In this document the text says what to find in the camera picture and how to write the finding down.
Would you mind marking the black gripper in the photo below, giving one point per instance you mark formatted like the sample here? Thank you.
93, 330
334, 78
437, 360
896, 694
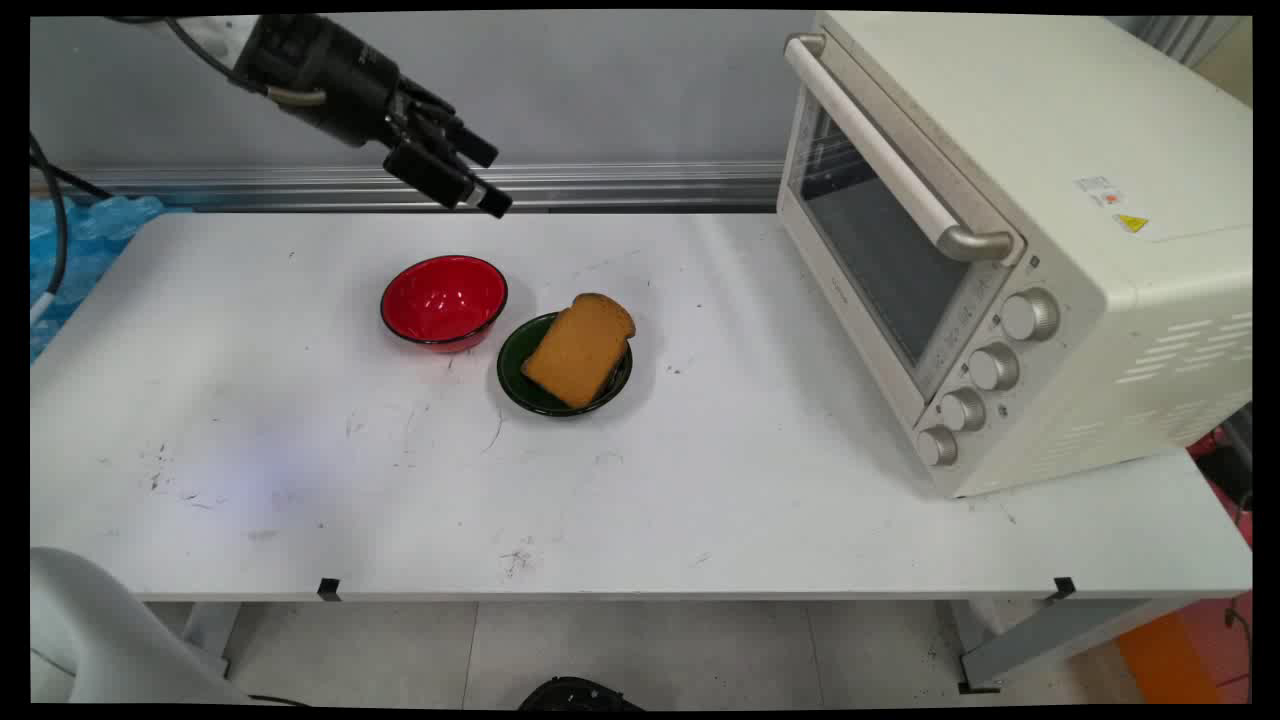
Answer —
320, 70

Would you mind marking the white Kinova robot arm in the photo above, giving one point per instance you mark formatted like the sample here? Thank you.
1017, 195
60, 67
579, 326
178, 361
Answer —
90, 630

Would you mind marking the red bowl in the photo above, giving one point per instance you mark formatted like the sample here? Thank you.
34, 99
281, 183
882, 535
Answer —
443, 300

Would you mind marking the dark green bowl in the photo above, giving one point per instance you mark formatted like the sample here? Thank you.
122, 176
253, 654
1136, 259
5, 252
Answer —
515, 375

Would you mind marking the brown bread slice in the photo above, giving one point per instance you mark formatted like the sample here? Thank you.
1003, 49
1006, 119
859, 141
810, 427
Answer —
580, 350

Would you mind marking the black table edge clip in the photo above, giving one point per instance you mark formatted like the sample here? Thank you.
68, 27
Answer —
329, 589
1064, 588

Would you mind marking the grey table leg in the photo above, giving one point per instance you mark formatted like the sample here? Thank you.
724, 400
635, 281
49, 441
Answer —
210, 635

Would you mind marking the black round floor object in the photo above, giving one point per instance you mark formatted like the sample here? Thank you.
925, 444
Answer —
580, 695

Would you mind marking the silver oven knob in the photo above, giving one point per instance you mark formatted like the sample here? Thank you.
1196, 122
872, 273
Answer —
993, 367
1030, 315
962, 410
937, 446

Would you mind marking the white label sticker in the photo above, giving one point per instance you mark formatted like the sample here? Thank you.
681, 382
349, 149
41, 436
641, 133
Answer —
1098, 190

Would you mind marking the cream toaster oven body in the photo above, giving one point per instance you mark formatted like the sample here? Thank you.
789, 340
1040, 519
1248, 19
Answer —
1100, 130

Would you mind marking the yellow warning sticker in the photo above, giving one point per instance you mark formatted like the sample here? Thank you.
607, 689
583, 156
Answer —
1132, 223

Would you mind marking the grey table leg brace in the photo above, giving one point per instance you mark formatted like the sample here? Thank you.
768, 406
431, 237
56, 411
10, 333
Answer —
1060, 635

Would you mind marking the red object beside table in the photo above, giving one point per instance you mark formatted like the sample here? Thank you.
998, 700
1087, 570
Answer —
1235, 510

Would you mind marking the aluminium wall rail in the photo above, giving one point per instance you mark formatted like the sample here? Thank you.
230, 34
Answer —
600, 185

